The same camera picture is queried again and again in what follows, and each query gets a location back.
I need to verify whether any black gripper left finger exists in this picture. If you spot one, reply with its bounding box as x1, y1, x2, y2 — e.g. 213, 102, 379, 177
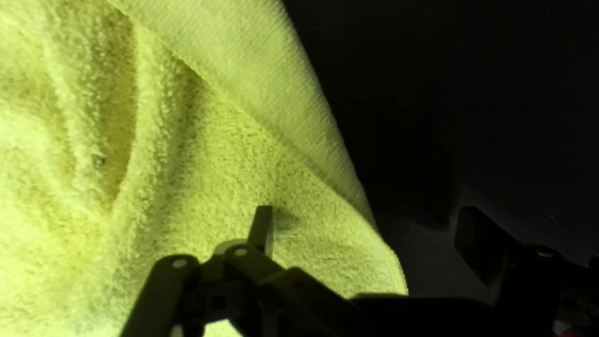
119, 205, 351, 337

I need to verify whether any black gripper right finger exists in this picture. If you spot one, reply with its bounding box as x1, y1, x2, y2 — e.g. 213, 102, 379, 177
454, 207, 599, 337

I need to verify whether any yellow terry towel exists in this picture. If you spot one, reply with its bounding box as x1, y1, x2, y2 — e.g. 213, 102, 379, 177
0, 0, 409, 337

